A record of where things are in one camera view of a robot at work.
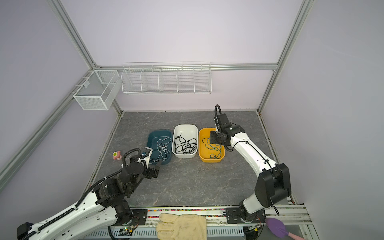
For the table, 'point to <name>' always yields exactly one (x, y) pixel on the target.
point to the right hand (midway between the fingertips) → (214, 139)
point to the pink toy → (117, 155)
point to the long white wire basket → (166, 78)
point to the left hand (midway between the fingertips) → (152, 160)
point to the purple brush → (276, 226)
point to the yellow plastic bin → (209, 152)
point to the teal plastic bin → (160, 141)
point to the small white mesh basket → (99, 90)
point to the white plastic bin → (188, 131)
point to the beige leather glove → (183, 227)
